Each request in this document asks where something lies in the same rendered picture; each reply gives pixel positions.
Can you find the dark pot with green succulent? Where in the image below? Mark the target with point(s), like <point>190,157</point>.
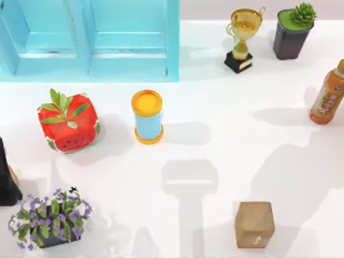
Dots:
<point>289,37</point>

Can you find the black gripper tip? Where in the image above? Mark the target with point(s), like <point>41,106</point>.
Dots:
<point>6,182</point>

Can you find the light blue rack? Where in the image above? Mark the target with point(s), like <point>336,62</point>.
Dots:
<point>129,40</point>

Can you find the watermelon pattern plant pot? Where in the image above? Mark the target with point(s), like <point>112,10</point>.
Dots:
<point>72,129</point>

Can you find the orange drink bottle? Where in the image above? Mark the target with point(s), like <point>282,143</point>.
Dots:
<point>326,99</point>

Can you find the blue and yellow can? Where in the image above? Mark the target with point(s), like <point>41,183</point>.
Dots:
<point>148,121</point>

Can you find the black pot with purple flowers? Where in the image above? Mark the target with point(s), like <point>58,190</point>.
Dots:
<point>51,223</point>

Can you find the gold trophy on black base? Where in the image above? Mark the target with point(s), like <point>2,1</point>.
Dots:
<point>244,27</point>

